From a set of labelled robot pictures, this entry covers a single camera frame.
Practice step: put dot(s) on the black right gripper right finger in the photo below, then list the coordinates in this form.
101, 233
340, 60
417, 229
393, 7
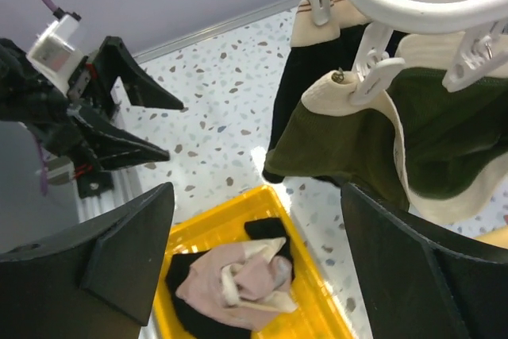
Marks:
420, 280

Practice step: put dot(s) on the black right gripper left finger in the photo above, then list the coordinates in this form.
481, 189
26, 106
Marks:
96, 279

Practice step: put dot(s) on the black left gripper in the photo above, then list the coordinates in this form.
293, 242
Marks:
81, 130

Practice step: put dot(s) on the pink beige underwear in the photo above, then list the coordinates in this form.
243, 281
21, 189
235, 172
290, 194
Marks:
244, 284

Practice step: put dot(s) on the olive green underwear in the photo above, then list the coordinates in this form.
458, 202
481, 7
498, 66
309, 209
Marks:
415, 144

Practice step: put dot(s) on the black underwear beige waistband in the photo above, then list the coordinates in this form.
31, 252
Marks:
317, 51

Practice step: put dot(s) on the white rectangular clip hanger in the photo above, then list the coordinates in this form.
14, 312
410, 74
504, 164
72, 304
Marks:
481, 21

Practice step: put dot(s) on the yellow plastic tray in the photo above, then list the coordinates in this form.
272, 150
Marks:
317, 315

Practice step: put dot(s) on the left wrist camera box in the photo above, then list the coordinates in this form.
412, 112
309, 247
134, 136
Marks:
55, 53

